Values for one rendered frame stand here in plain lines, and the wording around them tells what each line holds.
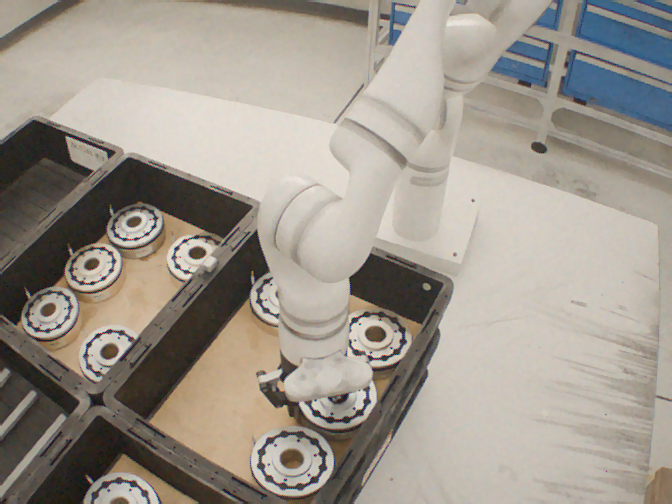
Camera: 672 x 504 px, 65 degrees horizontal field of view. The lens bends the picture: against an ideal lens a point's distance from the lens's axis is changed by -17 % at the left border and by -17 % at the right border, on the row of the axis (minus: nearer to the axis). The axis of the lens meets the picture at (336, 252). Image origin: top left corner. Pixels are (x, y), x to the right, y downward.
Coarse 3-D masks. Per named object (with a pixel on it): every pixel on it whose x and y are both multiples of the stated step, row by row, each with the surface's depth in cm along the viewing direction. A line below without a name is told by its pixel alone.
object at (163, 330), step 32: (256, 224) 89; (224, 256) 84; (384, 256) 85; (192, 288) 80; (448, 288) 82; (416, 352) 74; (128, 416) 66; (384, 416) 70; (352, 448) 65; (224, 480) 61
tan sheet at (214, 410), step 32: (224, 352) 85; (256, 352) 86; (192, 384) 81; (224, 384) 82; (256, 384) 82; (384, 384) 83; (160, 416) 77; (192, 416) 78; (224, 416) 78; (256, 416) 78; (288, 416) 79; (192, 448) 74; (224, 448) 75
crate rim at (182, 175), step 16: (144, 160) 99; (176, 176) 97; (192, 176) 96; (80, 192) 93; (224, 192) 94; (64, 208) 91; (256, 208) 91; (48, 224) 88; (240, 224) 89; (32, 240) 85; (224, 240) 87; (16, 256) 83; (208, 256) 84; (0, 272) 80; (176, 304) 78; (0, 320) 74; (160, 320) 76; (16, 336) 73; (144, 336) 74; (48, 352) 71; (128, 352) 73; (112, 368) 71; (80, 384) 70; (96, 384) 69; (96, 400) 69
